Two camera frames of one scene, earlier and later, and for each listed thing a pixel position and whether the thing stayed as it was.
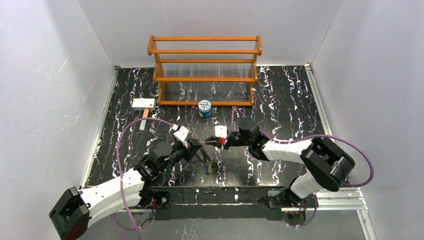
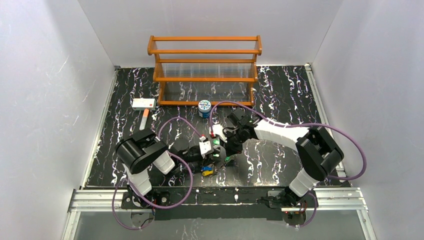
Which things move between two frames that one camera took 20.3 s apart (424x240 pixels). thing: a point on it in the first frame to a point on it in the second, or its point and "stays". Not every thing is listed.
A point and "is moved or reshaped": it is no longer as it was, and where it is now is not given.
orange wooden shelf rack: [221, 69] stays
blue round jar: [204, 109] stays
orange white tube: [143, 122] stays
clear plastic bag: [204, 155] is moved or reshaped
